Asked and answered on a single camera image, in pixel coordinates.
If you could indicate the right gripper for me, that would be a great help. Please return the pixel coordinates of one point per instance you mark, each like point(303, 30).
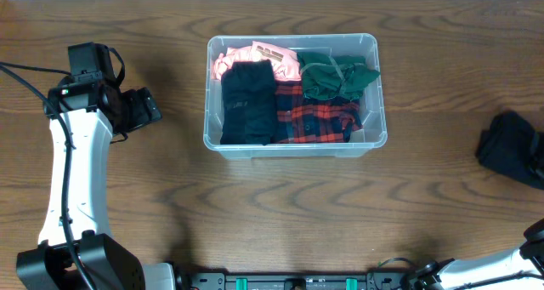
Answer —
point(537, 163)

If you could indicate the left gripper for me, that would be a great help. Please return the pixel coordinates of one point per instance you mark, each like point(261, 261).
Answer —
point(144, 106)

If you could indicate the black garment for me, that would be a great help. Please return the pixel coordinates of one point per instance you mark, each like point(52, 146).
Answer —
point(504, 148)

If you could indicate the dark navy shorts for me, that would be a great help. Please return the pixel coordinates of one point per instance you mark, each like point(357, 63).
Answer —
point(248, 95)

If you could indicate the pink printed t-shirt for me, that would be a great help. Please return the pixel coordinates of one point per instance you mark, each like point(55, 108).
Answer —
point(284, 61)

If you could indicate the red navy plaid shirt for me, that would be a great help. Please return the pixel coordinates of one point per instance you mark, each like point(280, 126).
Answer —
point(303, 120)

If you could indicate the dark green garment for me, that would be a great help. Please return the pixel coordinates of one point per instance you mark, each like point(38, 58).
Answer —
point(327, 78)

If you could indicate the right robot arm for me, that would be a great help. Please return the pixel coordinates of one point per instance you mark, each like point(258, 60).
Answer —
point(517, 268)

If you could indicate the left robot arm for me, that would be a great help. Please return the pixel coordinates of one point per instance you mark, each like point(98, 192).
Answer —
point(88, 112)

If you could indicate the clear plastic storage bin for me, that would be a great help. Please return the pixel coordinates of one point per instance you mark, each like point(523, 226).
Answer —
point(373, 134)

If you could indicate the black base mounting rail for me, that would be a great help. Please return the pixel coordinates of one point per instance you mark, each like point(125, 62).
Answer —
point(216, 279)

